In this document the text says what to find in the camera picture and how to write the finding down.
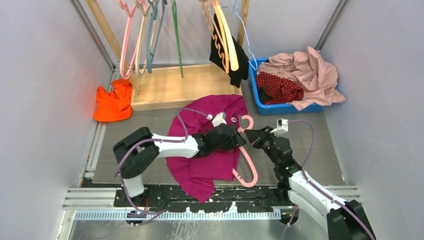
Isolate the red dotted garment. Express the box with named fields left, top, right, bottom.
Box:
left=255, top=71, right=305, bottom=105

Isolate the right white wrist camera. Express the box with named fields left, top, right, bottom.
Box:
left=270, top=118, right=289, bottom=137

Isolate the pink plastic hanger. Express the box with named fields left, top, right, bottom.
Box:
left=117, top=0, right=146, bottom=79

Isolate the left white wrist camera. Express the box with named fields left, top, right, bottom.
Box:
left=211, top=112, right=227, bottom=128

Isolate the teal blue hanger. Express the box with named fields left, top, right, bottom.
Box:
left=146, top=0, right=168, bottom=74

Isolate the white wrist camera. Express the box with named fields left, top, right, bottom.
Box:
left=211, top=112, right=227, bottom=128
left=270, top=118, right=289, bottom=137

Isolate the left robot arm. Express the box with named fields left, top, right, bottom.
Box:
left=112, top=123, right=246, bottom=207

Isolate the light blue hanger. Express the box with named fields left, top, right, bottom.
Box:
left=223, top=0, right=259, bottom=70

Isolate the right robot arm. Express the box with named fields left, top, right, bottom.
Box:
left=245, top=126, right=376, bottom=240

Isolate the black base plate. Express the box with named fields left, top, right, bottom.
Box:
left=131, top=184, right=295, bottom=213

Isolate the black skirt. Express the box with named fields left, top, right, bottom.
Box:
left=208, top=13, right=250, bottom=89

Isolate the cream hanger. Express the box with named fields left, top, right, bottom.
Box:
left=134, top=0, right=157, bottom=78

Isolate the pink garment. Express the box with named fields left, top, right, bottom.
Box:
left=256, top=47, right=346, bottom=111

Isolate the magenta skirt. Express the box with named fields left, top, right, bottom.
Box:
left=165, top=94, right=248, bottom=203

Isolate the light wooden hanger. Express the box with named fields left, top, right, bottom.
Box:
left=211, top=0, right=239, bottom=72

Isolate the aluminium rail frame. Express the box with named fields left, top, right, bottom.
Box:
left=62, top=186, right=364, bottom=222

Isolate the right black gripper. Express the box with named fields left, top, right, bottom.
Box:
left=244, top=126, right=280, bottom=167

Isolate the orange garment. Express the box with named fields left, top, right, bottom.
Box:
left=93, top=78, right=133, bottom=123

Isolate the green hanger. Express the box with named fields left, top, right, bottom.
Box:
left=171, top=0, right=184, bottom=78

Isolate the wooden hanger rack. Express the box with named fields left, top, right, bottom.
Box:
left=84, top=0, right=251, bottom=112

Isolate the blue plastic bin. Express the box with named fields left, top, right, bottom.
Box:
left=249, top=58, right=325, bottom=115

